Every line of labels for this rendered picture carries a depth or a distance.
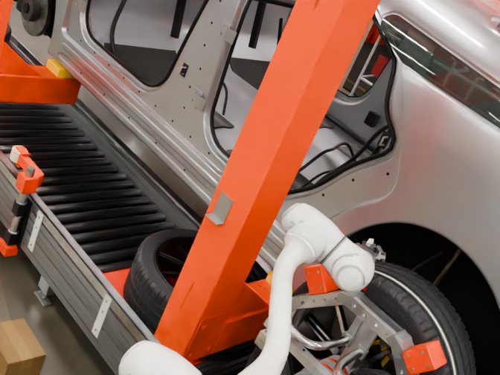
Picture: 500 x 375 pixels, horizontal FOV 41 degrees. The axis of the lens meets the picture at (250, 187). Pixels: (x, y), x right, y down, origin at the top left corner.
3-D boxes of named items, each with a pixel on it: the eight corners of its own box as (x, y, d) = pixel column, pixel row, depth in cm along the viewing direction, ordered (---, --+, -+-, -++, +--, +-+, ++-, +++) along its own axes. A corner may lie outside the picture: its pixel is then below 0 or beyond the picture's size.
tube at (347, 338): (350, 347, 203) (365, 321, 199) (312, 363, 189) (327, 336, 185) (310, 309, 213) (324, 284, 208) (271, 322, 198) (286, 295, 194)
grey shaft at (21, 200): (16, 258, 324) (41, 172, 303) (6, 260, 320) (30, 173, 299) (9, 247, 329) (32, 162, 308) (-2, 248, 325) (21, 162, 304)
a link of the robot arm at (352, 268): (385, 264, 182) (349, 231, 184) (378, 278, 168) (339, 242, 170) (358, 290, 186) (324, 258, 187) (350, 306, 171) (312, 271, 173)
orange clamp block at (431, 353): (421, 368, 195) (448, 362, 189) (408, 376, 189) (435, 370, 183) (413, 345, 196) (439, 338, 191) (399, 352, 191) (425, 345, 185)
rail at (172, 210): (287, 352, 323) (306, 318, 314) (280, 355, 319) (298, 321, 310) (48, 105, 455) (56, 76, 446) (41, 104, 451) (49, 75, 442)
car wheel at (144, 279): (280, 322, 324) (299, 285, 314) (210, 388, 268) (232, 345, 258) (175, 249, 344) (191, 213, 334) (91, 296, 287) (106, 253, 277)
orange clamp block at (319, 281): (339, 289, 213) (334, 261, 214) (325, 293, 207) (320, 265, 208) (322, 291, 218) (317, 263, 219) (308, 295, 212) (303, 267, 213)
